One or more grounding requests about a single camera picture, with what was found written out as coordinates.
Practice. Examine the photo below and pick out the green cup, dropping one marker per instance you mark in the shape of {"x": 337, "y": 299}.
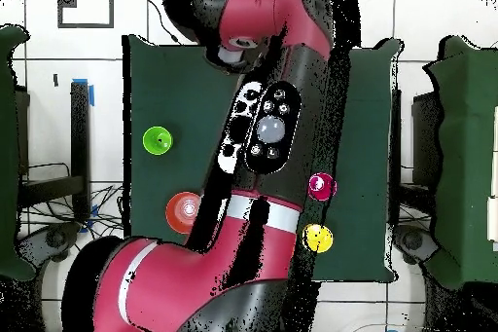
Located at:
{"x": 157, "y": 140}

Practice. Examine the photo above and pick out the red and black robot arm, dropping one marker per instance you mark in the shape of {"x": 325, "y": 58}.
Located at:
{"x": 218, "y": 262}

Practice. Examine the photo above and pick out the pink-red cup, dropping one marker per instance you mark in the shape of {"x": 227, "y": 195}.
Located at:
{"x": 323, "y": 187}

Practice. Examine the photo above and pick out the small red-orange bowl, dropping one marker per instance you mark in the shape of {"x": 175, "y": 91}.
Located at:
{"x": 181, "y": 211}

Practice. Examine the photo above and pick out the yellow cup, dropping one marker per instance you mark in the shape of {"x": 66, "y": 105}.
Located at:
{"x": 319, "y": 238}

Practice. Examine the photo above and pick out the dark green tablecloth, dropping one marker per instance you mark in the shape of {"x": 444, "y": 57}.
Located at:
{"x": 369, "y": 145}

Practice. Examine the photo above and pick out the blue tape piece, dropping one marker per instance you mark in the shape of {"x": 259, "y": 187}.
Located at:
{"x": 92, "y": 96}

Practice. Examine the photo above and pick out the neighbouring green cloth table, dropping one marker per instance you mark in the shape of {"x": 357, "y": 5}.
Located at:
{"x": 7, "y": 153}
{"x": 467, "y": 153}

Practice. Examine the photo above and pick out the white panel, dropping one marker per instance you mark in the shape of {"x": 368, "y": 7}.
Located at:
{"x": 493, "y": 219}

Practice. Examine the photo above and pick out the black metal frame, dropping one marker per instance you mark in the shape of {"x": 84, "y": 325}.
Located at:
{"x": 396, "y": 114}
{"x": 79, "y": 133}

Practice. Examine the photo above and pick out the dark grey pedestal base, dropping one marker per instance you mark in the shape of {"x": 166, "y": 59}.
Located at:
{"x": 54, "y": 238}
{"x": 412, "y": 240}

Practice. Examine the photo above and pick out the black square frame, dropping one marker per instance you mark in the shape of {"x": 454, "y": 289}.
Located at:
{"x": 85, "y": 26}

